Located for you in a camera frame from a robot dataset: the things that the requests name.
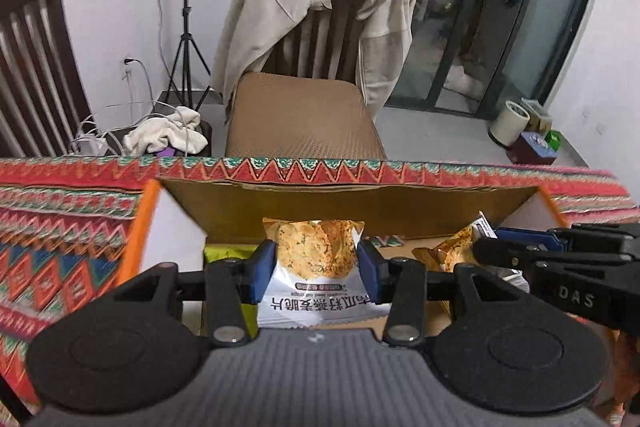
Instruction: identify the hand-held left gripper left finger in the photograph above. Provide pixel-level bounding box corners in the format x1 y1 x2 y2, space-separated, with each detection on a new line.
116 239 278 349

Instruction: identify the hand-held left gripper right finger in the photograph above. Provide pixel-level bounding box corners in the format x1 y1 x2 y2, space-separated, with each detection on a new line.
356 238 523 349

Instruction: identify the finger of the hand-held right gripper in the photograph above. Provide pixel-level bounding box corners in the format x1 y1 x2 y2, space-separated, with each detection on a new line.
471 237 640 279
494 222 640 254

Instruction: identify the white gold cookie snack packet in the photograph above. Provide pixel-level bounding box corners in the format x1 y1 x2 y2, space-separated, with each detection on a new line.
412 212 499 274
256 218 396 331

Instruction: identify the cardboard box with orange edges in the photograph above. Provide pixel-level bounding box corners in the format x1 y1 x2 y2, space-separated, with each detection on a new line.
116 178 621 360

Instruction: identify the green snack packet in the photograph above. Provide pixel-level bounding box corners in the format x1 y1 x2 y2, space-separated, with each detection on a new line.
203 244 262 339

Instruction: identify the purple tissue box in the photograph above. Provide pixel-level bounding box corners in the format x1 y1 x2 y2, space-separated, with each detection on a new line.
507 132 559 166

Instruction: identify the beige carton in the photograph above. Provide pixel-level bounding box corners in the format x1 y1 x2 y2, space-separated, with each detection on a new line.
521 97 554 132

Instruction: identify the wooden chair with brown seat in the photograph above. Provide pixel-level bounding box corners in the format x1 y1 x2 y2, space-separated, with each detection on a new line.
224 0 389 160

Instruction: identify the white crumpled towel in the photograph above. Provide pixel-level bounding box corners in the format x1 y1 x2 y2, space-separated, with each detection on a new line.
123 106 209 156

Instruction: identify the patterned red tablecloth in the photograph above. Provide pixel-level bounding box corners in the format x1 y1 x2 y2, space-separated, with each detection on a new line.
0 155 640 410

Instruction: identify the white power strip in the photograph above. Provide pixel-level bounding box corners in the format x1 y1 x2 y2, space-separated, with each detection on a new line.
66 133 110 156

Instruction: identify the glass sliding door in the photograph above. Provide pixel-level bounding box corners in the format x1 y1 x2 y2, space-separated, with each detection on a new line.
276 0 612 121

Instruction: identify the black tripod light stand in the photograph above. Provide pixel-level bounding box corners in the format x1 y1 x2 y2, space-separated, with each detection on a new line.
162 0 214 112

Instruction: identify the dark wooden slatted chair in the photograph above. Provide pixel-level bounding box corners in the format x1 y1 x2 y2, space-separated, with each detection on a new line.
0 0 94 158

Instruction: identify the thin grey wall cable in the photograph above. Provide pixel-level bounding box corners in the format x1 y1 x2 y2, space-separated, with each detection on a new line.
156 0 174 98

